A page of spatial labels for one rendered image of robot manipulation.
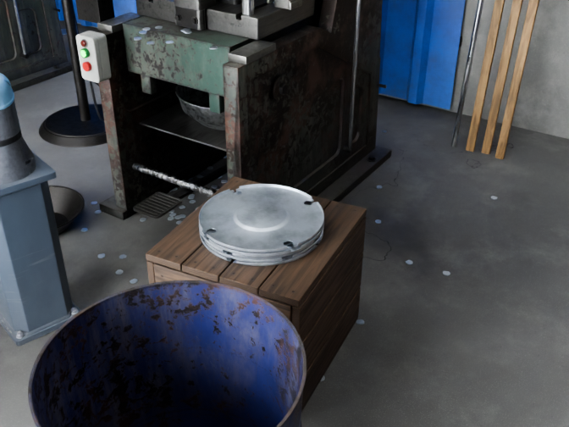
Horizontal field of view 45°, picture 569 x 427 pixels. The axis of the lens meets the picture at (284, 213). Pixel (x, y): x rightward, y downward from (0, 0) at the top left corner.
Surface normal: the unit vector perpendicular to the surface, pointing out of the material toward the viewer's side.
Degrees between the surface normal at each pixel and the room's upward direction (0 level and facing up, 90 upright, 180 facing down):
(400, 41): 90
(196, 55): 90
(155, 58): 90
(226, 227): 0
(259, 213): 0
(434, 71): 90
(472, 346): 0
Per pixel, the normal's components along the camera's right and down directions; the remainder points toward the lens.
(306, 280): 0.00, -0.85
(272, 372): -0.79, 0.29
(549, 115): -0.55, 0.44
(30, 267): 0.65, 0.40
